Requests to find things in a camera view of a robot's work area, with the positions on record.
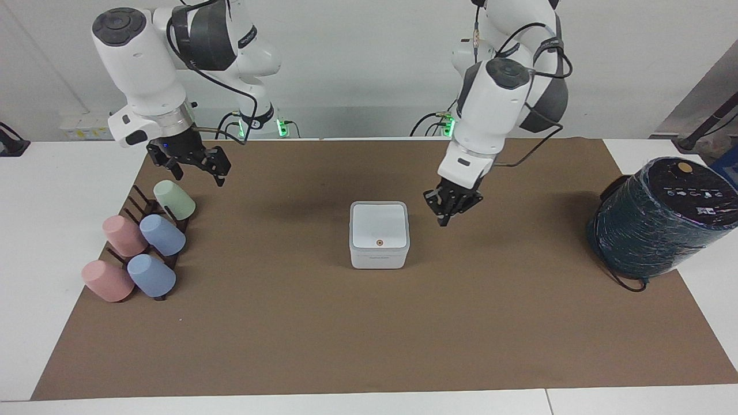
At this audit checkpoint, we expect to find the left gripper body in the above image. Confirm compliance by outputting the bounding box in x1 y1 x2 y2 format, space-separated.
437 175 484 202

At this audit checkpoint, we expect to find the green plastic cup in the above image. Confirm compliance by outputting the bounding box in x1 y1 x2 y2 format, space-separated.
153 179 197 221

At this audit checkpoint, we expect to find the white square trash can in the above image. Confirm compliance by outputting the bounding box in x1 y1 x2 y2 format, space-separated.
349 201 411 270

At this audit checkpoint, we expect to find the pink plastic cup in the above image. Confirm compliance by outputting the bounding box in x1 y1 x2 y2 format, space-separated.
102 215 149 258
81 259 136 303

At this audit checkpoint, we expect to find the black wrapped cylindrical appliance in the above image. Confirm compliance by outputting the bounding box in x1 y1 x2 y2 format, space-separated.
586 156 738 281

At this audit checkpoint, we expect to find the blue plastic cup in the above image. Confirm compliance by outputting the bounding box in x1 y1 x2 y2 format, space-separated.
139 214 187 257
126 254 177 299

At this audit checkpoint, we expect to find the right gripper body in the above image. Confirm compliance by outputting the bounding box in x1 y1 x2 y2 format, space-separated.
146 128 206 167

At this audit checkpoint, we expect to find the dark brown cup rack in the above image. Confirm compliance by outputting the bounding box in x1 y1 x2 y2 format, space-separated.
106 184 191 302

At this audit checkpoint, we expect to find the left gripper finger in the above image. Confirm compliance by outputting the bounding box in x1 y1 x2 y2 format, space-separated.
423 189 451 227
450 193 484 218

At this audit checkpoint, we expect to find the black stand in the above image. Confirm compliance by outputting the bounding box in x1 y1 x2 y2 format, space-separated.
677 95 738 152
0 122 31 157

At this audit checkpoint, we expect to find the black cable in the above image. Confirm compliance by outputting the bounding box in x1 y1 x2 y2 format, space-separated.
409 110 456 138
597 174 649 293
493 22 575 169
166 0 259 146

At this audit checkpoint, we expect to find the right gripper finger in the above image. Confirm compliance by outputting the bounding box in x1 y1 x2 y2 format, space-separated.
146 148 185 180
195 146 233 187

